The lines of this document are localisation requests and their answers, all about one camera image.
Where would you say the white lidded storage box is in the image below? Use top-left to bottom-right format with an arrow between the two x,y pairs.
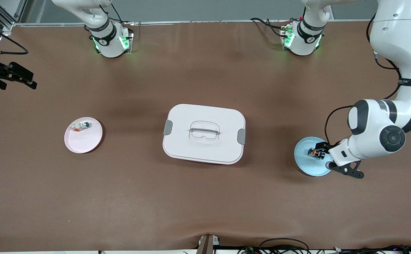
162,104 -> 246,165

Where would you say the black base power cable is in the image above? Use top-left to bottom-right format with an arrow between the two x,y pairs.
250,17 -> 291,37

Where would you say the white green switch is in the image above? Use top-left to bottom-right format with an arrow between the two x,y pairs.
68,121 -> 91,132

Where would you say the pink round plate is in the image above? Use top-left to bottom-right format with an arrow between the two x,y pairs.
64,117 -> 103,154

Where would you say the brown table mat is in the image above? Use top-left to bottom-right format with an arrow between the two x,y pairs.
0,20 -> 411,252

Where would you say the black looped cable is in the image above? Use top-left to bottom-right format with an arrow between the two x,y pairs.
258,238 -> 310,253

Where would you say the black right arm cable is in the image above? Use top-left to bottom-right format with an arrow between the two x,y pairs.
0,18 -> 29,55

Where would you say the black cable bundle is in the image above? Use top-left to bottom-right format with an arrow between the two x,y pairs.
237,244 -> 411,254

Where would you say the light blue round plate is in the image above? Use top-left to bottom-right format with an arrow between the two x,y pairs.
294,137 -> 334,177

